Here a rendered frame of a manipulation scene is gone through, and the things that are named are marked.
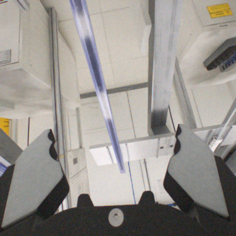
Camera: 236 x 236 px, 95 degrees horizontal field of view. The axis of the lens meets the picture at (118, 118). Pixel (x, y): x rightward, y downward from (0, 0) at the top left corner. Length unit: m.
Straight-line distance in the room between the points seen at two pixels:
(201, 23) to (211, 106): 2.08
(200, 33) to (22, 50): 0.76
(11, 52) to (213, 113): 2.66
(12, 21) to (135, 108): 1.80
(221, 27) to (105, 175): 2.10
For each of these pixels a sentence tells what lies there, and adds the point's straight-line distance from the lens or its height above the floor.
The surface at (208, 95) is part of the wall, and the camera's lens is 2.67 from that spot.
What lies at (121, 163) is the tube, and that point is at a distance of 0.28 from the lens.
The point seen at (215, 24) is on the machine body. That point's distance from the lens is 0.70.
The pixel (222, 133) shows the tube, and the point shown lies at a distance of 0.31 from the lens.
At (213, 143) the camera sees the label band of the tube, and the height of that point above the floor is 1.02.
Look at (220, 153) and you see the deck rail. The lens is 0.62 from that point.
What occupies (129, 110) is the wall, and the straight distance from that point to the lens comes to 2.09.
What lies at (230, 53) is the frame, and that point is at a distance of 0.76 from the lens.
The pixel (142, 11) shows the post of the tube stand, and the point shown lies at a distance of 0.24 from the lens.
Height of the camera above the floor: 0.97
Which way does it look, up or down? 10 degrees down
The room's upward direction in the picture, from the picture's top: 171 degrees clockwise
